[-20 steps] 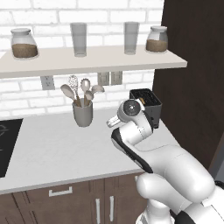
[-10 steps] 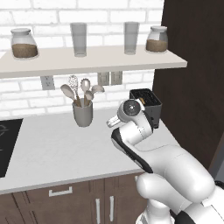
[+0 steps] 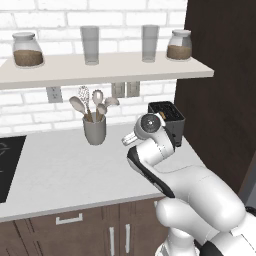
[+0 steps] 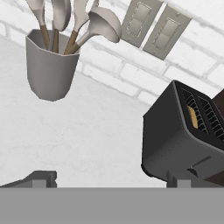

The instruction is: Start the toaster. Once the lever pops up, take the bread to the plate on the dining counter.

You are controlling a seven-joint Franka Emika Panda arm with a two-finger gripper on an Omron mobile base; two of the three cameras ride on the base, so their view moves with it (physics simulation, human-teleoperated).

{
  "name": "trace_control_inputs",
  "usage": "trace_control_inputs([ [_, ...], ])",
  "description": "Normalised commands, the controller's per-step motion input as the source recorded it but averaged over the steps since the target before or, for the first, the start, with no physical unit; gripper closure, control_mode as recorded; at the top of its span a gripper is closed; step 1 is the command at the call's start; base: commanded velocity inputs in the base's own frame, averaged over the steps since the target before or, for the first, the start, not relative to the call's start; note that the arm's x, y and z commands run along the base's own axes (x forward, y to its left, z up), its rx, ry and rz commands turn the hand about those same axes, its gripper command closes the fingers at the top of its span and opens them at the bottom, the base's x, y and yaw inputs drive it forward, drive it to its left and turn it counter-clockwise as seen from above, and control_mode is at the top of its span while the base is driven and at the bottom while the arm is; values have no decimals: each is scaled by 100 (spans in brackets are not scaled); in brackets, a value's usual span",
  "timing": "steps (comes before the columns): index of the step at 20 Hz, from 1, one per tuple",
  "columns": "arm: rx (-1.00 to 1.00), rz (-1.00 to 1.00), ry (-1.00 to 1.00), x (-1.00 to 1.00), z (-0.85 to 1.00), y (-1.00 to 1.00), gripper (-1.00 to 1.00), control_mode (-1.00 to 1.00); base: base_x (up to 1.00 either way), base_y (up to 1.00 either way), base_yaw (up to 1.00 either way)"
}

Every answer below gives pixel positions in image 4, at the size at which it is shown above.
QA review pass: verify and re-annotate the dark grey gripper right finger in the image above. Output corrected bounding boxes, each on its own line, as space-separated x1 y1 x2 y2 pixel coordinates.
166 171 224 189

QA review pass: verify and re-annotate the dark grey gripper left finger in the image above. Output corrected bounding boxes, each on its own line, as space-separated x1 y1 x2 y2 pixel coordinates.
0 170 58 189

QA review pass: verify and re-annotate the black toaster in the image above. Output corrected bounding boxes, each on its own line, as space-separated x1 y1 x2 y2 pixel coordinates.
141 79 224 186

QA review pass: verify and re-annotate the golden bread slice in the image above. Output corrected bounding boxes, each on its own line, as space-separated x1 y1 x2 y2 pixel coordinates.
186 105 200 130

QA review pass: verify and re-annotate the grey utensil pot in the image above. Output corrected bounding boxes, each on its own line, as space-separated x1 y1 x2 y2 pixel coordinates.
24 28 81 102

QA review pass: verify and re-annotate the grey wall switch plate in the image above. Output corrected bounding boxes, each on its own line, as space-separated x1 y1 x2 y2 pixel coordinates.
120 0 164 49
142 3 193 61

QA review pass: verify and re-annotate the grey turner with wooden handle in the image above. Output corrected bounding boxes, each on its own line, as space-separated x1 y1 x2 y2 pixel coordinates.
63 0 100 56

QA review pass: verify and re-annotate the grey spoon with wooden handle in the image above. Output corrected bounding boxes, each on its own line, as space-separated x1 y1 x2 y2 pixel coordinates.
25 0 51 51

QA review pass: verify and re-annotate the grey spatula with wooden handle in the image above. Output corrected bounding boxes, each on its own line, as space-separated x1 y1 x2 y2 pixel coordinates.
51 0 72 54

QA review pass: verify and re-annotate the grey ladle with wooden handle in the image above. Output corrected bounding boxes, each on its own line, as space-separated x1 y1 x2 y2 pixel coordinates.
72 6 123 55

